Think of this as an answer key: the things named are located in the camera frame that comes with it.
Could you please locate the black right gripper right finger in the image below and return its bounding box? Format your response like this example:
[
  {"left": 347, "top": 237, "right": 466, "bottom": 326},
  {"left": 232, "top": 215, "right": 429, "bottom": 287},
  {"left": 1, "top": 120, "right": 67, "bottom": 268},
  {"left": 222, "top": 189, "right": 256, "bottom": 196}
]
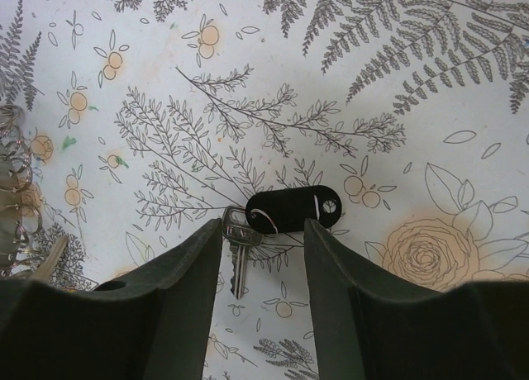
[{"left": 304, "top": 220, "right": 528, "bottom": 379}]

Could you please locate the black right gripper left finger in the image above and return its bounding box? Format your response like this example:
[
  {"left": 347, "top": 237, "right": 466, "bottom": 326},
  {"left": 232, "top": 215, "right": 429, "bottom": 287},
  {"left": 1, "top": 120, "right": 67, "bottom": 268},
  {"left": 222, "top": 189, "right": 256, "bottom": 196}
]
[{"left": 1, "top": 219, "right": 222, "bottom": 379}]

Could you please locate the silver key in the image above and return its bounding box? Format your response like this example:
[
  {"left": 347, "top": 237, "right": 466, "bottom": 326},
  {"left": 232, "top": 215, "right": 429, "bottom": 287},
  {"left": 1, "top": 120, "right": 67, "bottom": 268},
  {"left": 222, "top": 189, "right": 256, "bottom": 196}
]
[{"left": 222, "top": 207, "right": 263, "bottom": 300}]

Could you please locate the black key tag white label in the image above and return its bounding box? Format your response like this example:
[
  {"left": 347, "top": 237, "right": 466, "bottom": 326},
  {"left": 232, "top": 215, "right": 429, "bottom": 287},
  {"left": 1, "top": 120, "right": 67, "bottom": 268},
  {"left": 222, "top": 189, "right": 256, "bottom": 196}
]
[{"left": 245, "top": 185, "right": 342, "bottom": 235}]

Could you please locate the steel disc with keyrings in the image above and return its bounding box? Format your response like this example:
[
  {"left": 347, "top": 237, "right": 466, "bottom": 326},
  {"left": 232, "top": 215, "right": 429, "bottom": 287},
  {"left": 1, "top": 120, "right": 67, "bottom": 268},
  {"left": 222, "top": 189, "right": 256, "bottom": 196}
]
[{"left": 1, "top": 105, "right": 42, "bottom": 278}]

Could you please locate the brass key inside disc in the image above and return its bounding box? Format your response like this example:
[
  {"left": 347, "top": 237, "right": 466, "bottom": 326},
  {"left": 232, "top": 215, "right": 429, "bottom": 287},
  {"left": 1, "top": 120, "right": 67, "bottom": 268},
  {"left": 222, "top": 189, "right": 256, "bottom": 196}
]
[{"left": 30, "top": 235, "right": 69, "bottom": 282}]

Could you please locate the floral table mat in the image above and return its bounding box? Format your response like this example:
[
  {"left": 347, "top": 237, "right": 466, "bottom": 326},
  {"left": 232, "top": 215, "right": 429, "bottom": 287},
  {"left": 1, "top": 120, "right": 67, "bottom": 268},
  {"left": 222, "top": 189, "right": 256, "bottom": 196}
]
[{"left": 1, "top": 0, "right": 528, "bottom": 379}]

